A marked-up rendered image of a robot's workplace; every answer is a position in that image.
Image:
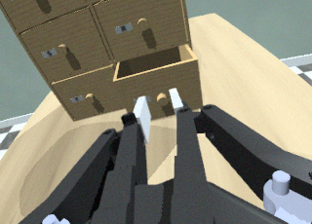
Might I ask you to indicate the brown wooden drawer front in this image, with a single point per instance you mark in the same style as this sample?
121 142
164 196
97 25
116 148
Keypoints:
156 83
66 44
25 12
124 23
95 87

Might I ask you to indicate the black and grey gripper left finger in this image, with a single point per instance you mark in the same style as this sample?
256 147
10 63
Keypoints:
77 198

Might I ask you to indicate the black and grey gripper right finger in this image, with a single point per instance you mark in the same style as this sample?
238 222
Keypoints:
281 179

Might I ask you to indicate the small wooden chest of drawers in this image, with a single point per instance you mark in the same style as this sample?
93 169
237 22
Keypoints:
91 4

